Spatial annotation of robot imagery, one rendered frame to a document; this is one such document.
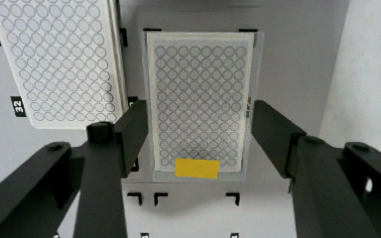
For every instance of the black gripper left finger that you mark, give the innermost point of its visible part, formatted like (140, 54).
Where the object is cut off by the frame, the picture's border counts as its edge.
(33, 206)

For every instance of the clear plastic lid with yellow tape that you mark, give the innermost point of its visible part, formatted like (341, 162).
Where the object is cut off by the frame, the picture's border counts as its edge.
(200, 93)

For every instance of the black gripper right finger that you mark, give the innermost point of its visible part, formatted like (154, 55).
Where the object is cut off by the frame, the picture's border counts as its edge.
(324, 179)

